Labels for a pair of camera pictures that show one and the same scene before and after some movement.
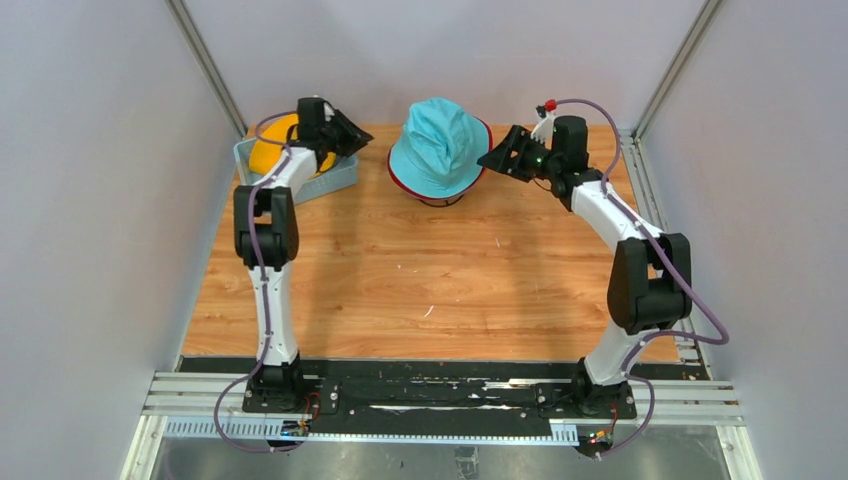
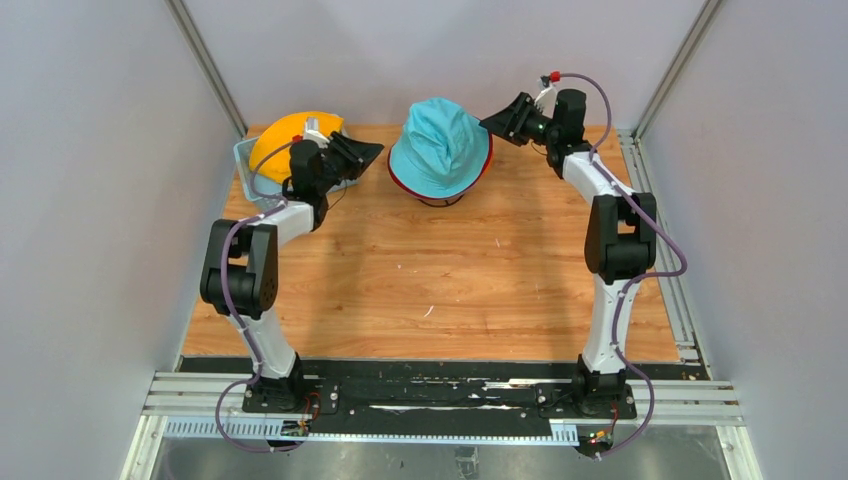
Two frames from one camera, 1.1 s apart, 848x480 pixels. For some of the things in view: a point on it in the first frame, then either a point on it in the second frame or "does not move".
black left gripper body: x=338 y=135 -> x=338 y=162
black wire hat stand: x=442 y=206 does not move
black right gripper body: x=532 y=157 -> x=531 y=126
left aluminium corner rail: x=191 y=35 does not move
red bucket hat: x=455 y=195 does not move
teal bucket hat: x=441 y=149 does not move
